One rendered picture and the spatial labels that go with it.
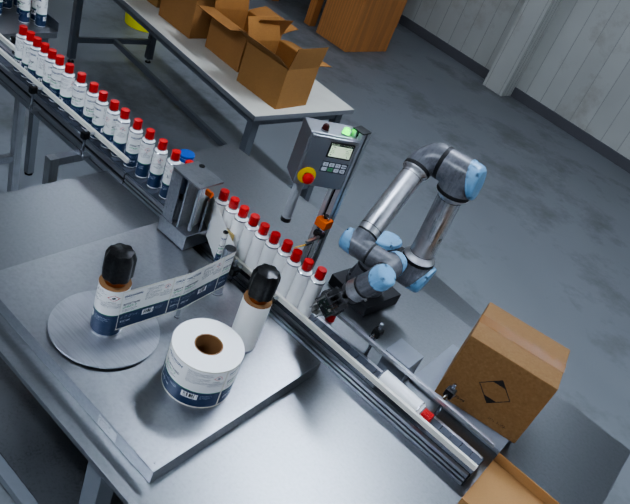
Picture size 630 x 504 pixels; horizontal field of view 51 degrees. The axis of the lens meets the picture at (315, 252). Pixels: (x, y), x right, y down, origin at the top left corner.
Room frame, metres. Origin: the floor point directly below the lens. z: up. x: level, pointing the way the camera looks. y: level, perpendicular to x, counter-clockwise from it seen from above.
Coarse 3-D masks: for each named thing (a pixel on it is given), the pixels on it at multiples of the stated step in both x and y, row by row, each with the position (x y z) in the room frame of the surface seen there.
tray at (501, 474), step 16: (496, 464) 1.52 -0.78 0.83; (512, 464) 1.51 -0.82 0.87; (480, 480) 1.43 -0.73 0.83; (496, 480) 1.45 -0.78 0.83; (512, 480) 1.48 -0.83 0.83; (528, 480) 1.48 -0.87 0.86; (464, 496) 1.34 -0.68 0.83; (480, 496) 1.37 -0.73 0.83; (496, 496) 1.39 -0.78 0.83; (512, 496) 1.42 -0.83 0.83; (528, 496) 1.44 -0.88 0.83; (544, 496) 1.45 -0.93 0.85
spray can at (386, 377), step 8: (384, 376) 1.59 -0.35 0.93; (392, 376) 1.59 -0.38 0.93; (392, 384) 1.57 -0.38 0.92; (400, 384) 1.57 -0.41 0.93; (400, 392) 1.55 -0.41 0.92; (408, 392) 1.55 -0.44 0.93; (408, 400) 1.53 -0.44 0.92; (416, 400) 1.54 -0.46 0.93; (416, 408) 1.52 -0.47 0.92; (424, 408) 1.53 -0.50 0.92; (424, 416) 1.51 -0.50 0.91; (432, 416) 1.51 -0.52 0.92
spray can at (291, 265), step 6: (294, 252) 1.79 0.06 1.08; (300, 252) 1.81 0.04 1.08; (288, 258) 1.80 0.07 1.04; (294, 258) 1.79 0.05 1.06; (300, 258) 1.80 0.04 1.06; (288, 264) 1.78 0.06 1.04; (294, 264) 1.79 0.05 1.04; (300, 264) 1.80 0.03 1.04; (282, 270) 1.80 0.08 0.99; (288, 270) 1.78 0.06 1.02; (294, 270) 1.79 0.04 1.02; (282, 276) 1.79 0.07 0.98; (288, 276) 1.78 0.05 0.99; (282, 282) 1.78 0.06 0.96; (288, 282) 1.78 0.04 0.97; (282, 288) 1.78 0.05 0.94; (288, 288) 1.79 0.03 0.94; (282, 294) 1.78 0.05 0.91
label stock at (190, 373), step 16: (192, 320) 1.37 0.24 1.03; (208, 320) 1.40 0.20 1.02; (176, 336) 1.29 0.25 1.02; (192, 336) 1.32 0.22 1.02; (208, 336) 1.35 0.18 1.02; (224, 336) 1.36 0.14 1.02; (176, 352) 1.24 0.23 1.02; (192, 352) 1.26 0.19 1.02; (208, 352) 1.35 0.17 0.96; (224, 352) 1.31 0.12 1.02; (240, 352) 1.33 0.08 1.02; (176, 368) 1.23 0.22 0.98; (192, 368) 1.21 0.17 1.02; (208, 368) 1.23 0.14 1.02; (224, 368) 1.25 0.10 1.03; (176, 384) 1.22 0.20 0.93; (192, 384) 1.21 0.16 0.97; (208, 384) 1.22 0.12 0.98; (224, 384) 1.26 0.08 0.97; (176, 400) 1.22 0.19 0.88; (192, 400) 1.21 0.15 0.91; (208, 400) 1.23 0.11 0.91
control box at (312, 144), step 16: (304, 128) 1.90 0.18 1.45; (320, 128) 1.90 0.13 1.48; (336, 128) 1.94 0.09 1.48; (352, 128) 1.99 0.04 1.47; (304, 144) 1.87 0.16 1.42; (320, 144) 1.87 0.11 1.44; (352, 144) 1.91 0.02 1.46; (304, 160) 1.85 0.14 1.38; (320, 160) 1.88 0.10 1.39; (336, 160) 1.90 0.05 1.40; (320, 176) 1.88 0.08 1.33; (336, 176) 1.91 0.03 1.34
